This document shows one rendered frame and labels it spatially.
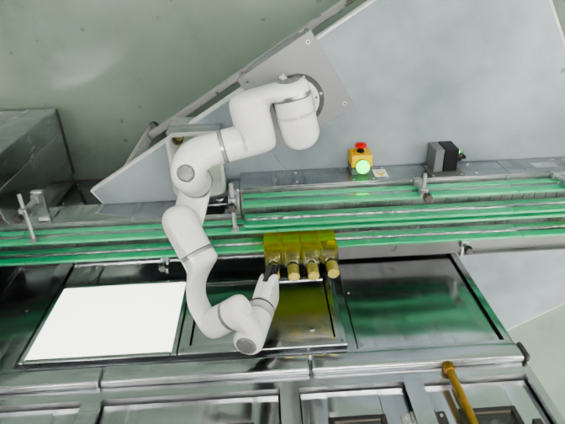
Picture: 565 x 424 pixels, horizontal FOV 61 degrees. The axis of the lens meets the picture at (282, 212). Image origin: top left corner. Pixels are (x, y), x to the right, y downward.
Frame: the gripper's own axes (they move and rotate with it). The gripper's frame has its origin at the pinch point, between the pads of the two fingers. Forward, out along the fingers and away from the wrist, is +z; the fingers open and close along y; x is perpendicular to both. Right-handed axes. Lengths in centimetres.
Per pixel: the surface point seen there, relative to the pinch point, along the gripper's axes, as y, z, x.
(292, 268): 1.3, 2.4, -5.1
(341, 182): 15.6, 33.2, -15.8
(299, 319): -12.8, -3.0, -8.2
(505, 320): -60, 65, -86
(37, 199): 14, 7, 79
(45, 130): 16, 63, 116
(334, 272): 0.8, 3.6, -17.2
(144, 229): 3.3, 12.6, 46.6
